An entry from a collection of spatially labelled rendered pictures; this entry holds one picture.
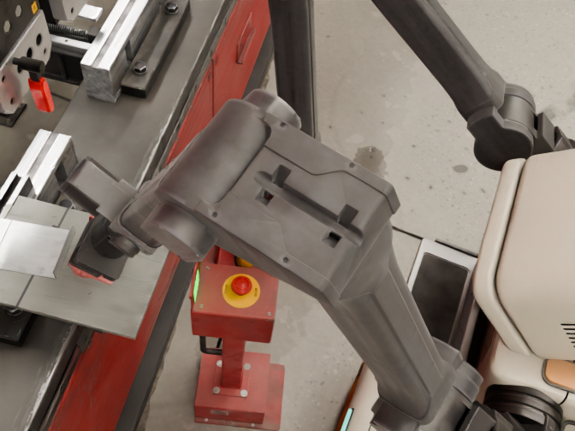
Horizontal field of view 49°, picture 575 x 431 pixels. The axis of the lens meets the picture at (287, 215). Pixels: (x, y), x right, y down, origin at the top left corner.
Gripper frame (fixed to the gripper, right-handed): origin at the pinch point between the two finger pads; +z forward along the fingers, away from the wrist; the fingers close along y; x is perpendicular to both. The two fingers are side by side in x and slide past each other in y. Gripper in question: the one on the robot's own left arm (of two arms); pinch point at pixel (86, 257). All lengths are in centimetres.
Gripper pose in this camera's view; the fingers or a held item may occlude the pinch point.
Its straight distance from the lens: 99.6
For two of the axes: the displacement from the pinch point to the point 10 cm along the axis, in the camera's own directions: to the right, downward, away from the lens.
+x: 7.8, 4.8, 4.1
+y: -2.1, 8.1, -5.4
